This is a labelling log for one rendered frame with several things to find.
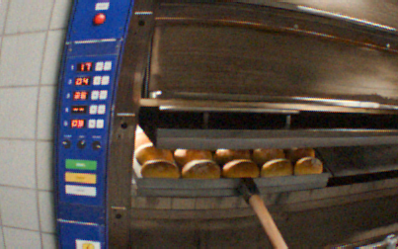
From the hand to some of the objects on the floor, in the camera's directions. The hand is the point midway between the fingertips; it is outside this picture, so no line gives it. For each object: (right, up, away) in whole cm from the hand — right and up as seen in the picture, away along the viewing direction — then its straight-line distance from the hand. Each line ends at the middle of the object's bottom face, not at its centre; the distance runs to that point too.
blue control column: (-122, -22, +263) cm, 291 cm away
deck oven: (-30, -23, +294) cm, 296 cm away
